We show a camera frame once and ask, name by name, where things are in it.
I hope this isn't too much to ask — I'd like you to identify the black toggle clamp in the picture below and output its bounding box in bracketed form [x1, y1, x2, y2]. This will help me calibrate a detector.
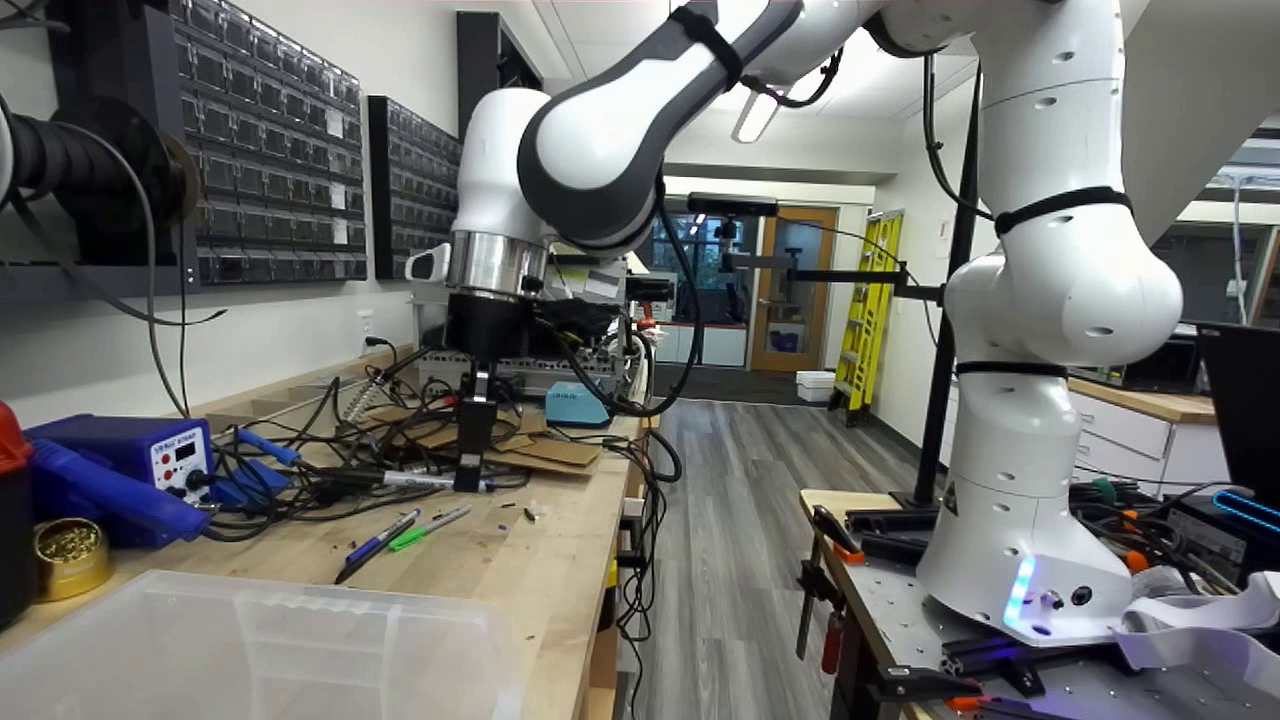
[934, 632, 1050, 701]

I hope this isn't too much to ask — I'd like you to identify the ceiling light panel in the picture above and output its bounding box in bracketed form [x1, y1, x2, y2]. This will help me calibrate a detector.
[726, 85, 791, 147]

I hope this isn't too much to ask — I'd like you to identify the clear plastic box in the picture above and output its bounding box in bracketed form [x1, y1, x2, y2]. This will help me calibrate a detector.
[0, 568, 531, 720]

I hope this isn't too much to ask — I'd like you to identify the black base cable bundle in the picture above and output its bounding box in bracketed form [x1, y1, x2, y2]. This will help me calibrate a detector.
[1062, 468, 1211, 599]

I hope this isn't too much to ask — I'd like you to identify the blue soldering iron holder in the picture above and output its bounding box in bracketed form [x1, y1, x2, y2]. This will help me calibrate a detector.
[24, 436, 181, 554]

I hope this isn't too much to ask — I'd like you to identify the black bench cable bundle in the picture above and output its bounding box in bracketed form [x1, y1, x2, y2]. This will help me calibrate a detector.
[197, 338, 462, 539]

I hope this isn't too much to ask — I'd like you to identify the red handled black clamp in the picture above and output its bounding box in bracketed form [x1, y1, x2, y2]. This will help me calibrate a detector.
[808, 506, 873, 568]

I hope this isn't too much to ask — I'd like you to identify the blue soldering station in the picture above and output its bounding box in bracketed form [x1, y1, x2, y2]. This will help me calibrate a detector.
[24, 407, 219, 510]

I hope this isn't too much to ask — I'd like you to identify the black marker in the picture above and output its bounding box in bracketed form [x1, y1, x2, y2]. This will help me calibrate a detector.
[381, 468, 497, 498]

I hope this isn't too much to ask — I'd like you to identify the white drawer cabinet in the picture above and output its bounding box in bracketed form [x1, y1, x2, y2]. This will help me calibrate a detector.
[1062, 375, 1241, 491]

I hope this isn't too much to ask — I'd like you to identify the black case with blue edge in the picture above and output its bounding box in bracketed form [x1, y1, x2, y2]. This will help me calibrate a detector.
[1165, 486, 1280, 594]

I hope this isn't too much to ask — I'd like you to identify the black wire spool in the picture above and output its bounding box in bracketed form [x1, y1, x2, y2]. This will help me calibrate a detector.
[0, 99, 203, 273]

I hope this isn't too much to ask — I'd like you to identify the brown wooden door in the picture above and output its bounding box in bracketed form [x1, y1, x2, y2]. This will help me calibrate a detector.
[746, 206, 845, 382]

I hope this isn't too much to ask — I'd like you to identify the black computer monitor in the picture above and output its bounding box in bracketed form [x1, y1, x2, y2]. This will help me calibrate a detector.
[1196, 318, 1280, 511]

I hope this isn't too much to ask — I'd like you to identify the small wooden block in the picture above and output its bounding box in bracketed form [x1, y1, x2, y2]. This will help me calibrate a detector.
[794, 486, 903, 526]

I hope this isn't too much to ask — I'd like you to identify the black camera stand pole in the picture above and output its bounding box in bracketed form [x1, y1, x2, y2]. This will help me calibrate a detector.
[684, 77, 987, 522]

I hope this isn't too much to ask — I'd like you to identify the red and black toolbox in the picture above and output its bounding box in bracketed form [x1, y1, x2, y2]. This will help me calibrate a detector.
[0, 396, 40, 632]

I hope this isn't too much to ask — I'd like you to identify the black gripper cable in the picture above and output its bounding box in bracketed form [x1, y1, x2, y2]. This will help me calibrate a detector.
[547, 178, 709, 421]

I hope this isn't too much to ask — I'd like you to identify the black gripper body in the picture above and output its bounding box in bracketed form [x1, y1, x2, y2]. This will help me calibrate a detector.
[445, 292, 537, 421]

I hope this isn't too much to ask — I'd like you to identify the blue marker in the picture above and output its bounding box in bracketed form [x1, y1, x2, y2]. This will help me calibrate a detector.
[328, 510, 423, 587]

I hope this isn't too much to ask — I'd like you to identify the small white bin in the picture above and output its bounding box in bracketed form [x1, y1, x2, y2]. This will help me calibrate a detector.
[791, 367, 838, 407]

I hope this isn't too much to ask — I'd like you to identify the black parts drawer cabinet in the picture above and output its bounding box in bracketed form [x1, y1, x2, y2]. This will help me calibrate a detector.
[165, 0, 370, 292]
[364, 92, 462, 284]

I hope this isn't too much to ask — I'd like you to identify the metal robot mounting plate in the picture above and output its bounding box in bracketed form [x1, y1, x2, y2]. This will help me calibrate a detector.
[799, 502, 1280, 720]

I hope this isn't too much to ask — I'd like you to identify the light blue plastic device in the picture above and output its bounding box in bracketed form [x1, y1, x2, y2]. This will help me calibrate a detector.
[538, 375, 615, 436]

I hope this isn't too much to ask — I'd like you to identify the black bar clamp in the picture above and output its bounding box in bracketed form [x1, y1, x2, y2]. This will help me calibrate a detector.
[791, 555, 860, 671]

